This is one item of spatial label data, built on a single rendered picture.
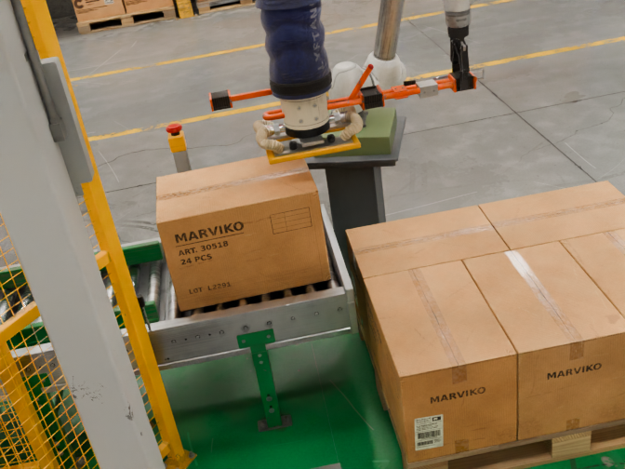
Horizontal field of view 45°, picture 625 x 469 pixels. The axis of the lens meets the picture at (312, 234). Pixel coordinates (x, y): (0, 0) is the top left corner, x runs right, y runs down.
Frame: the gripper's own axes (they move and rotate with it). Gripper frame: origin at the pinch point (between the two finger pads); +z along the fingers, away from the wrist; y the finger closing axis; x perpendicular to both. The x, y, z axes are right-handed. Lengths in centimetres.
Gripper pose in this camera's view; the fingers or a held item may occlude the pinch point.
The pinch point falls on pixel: (459, 78)
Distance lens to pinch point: 295.5
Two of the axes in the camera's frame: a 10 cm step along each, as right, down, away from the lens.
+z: 1.3, 8.6, 5.0
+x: 9.8, -1.9, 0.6
